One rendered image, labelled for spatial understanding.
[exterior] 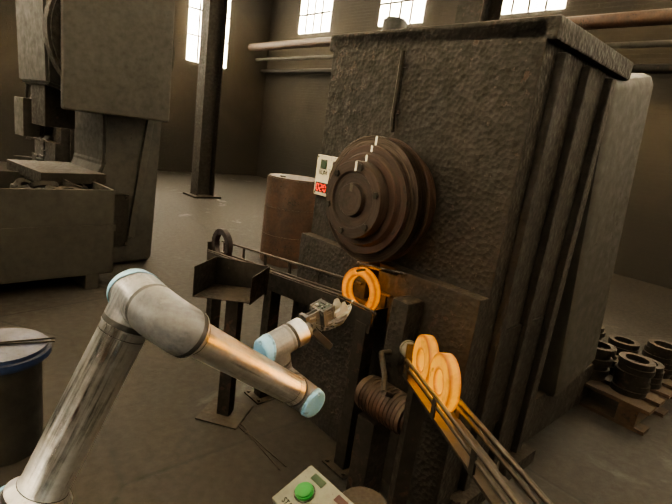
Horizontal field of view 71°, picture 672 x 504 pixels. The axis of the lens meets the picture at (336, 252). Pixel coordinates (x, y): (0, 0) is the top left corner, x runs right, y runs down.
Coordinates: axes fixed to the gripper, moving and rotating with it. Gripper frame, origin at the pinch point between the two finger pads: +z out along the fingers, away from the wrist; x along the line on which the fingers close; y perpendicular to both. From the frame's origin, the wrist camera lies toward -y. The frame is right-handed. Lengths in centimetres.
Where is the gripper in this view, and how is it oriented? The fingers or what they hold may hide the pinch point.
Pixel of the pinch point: (348, 309)
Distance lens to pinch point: 167.9
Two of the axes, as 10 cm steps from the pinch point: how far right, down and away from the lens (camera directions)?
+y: -0.9, -9.0, -4.3
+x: -6.6, -2.7, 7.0
